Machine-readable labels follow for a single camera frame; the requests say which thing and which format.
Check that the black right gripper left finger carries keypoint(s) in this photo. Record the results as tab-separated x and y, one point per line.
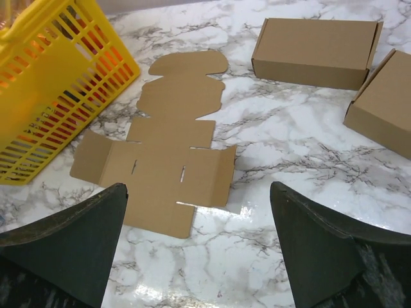
64	260

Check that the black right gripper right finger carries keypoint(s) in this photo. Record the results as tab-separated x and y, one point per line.
333	260

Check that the brown cardboard box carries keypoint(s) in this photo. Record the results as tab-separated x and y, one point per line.
166	160

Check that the small folded cardboard box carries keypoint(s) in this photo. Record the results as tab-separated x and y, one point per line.
380	110

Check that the large folded cardboard box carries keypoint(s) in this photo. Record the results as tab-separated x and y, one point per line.
322	53

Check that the yellow plastic shopping basket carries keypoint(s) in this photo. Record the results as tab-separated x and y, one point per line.
62	63

